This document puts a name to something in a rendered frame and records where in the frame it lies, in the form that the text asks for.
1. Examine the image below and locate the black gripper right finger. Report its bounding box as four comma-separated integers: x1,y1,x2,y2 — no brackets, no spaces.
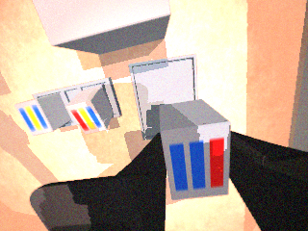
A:
229,131,308,231

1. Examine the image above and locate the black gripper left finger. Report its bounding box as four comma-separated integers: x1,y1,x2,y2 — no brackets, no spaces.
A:
30,133,167,231

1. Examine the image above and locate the white flat panel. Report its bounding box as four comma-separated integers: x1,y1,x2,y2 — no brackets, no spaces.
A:
292,44,308,152

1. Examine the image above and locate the grey box with blue and red stripes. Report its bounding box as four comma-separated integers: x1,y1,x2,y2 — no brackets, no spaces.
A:
159,99,231,200

